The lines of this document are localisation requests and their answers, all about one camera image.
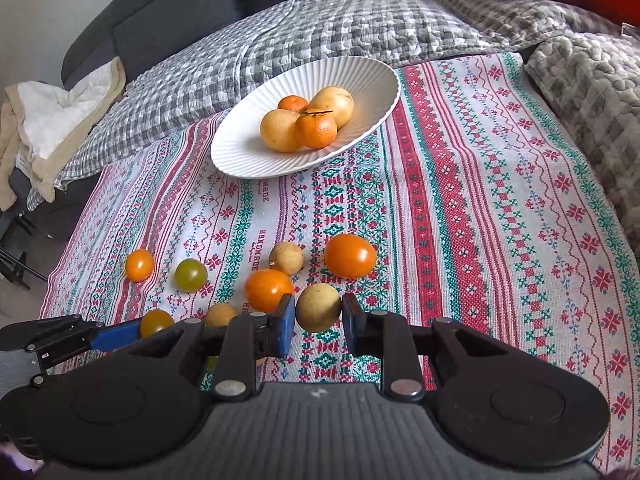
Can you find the green cherry tomato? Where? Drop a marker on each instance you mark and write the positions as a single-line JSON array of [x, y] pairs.
[[190, 275]]

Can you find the small beige longan fruit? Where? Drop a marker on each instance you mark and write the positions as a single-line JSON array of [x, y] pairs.
[[287, 258]]

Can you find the beige round longan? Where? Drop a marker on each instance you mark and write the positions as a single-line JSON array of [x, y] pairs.
[[318, 308]]

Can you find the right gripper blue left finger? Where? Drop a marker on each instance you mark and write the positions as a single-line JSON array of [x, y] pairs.
[[192, 361]]

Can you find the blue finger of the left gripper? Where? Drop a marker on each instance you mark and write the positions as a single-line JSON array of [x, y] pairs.
[[113, 337]]

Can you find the dark grey sofa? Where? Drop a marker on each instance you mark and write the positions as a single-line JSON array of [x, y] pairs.
[[165, 5]]

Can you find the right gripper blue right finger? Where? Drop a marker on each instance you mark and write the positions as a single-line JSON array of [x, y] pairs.
[[400, 346]]

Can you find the black folding chair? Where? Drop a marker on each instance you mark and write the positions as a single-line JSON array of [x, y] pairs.
[[15, 267]]

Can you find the beige white blanket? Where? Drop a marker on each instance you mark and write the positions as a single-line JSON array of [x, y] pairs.
[[43, 126]]

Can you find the white ribbed plate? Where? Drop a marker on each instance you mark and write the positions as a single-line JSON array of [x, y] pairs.
[[237, 148]]

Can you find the small tan longan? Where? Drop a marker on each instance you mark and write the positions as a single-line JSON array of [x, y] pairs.
[[219, 315]]

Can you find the grey checked quilt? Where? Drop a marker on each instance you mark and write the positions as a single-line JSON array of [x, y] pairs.
[[220, 69]]

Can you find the orange cherry tomato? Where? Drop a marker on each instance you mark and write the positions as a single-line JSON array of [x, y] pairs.
[[139, 265]]

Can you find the embroidered red green tablecloth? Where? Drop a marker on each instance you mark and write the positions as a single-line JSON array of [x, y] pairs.
[[479, 206]]

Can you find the dark olive tomato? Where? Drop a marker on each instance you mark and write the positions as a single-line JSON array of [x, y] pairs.
[[154, 321]]

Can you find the large orange tomato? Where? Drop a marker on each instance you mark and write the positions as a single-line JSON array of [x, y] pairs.
[[349, 256]]

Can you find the orange mandarin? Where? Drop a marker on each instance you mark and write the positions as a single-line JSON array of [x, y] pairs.
[[294, 103]]

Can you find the mandarin with stem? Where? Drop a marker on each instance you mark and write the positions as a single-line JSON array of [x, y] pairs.
[[315, 129]]

